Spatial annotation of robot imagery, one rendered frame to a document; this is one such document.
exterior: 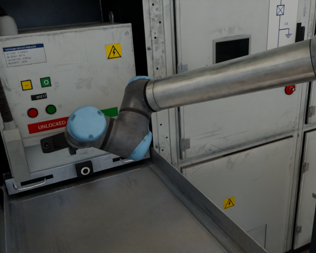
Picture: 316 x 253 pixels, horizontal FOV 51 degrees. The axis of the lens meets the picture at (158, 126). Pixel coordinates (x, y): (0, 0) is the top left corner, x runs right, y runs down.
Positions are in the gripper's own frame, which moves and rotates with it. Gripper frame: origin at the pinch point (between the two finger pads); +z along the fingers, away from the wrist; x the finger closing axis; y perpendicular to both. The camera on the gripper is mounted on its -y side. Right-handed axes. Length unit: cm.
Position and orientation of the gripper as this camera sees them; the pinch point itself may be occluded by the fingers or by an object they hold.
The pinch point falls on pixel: (67, 144)
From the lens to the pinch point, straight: 119.1
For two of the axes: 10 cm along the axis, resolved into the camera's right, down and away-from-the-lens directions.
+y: 9.1, -2.1, 3.7
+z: -3.3, 1.9, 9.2
